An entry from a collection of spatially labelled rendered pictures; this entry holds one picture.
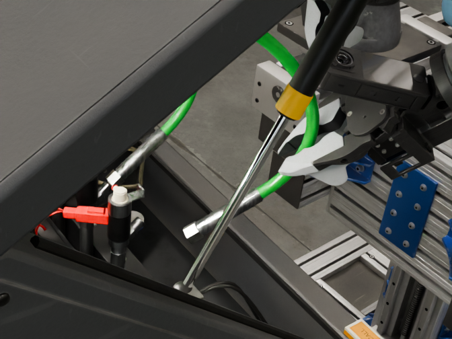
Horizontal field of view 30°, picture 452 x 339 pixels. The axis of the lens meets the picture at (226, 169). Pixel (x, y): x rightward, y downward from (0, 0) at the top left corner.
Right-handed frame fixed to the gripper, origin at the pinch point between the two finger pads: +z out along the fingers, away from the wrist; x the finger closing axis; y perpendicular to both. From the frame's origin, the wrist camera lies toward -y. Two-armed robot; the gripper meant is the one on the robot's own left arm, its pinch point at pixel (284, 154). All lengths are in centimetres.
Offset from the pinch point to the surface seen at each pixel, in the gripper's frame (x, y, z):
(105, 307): -33.9, -26.9, -5.8
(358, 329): -5.9, 27.8, 9.5
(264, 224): 102, 117, 95
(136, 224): 0.5, -0.6, 22.3
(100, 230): 7.6, 3.6, 34.5
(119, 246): -2.1, -1.1, 24.4
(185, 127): 153, 105, 123
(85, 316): -34.9, -27.9, -5.3
